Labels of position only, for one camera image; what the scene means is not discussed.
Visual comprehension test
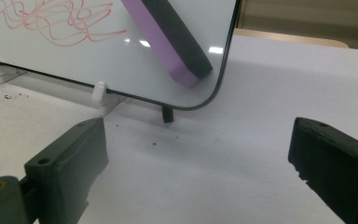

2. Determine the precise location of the white whiteboard with black rim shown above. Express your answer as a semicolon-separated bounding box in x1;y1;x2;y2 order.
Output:
0;0;242;112

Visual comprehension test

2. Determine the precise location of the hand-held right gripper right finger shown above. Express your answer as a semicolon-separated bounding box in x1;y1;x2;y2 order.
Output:
287;117;358;224

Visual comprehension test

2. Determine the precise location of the black board support leg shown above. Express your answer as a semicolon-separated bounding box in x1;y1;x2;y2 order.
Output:
161;105;174;124

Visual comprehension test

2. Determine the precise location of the purple and black whiteboard eraser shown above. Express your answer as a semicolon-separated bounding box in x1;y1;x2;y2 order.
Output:
120;0;214;90

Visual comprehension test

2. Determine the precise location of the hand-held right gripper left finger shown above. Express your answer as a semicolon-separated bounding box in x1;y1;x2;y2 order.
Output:
23;117;110;224

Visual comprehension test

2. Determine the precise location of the wooden table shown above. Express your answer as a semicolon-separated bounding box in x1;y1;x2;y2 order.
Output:
233;27;351;49

